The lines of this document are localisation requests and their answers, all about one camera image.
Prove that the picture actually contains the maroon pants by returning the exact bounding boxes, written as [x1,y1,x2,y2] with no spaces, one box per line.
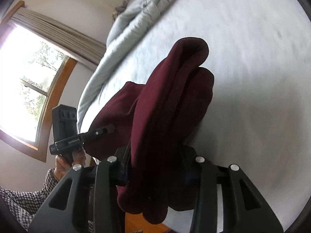
[84,37,214,224]

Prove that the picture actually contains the checkered sleeve left forearm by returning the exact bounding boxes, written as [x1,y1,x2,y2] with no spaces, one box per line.
[1,168,59,231]

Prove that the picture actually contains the person's left hand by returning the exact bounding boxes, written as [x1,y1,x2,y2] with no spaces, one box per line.
[54,149,86,180]

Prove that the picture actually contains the wooden framed window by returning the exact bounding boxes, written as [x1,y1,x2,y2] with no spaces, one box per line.
[0,0,79,163]

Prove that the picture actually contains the beige curtain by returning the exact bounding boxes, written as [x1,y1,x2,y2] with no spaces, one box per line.
[7,7,106,70]

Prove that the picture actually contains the camouflage pillow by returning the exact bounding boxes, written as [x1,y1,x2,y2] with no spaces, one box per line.
[112,1,128,21]

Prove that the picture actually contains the grey quilt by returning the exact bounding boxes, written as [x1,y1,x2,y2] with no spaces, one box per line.
[76,0,175,130]

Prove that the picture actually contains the white bed sheet mattress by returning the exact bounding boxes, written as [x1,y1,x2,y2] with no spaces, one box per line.
[79,0,310,232]

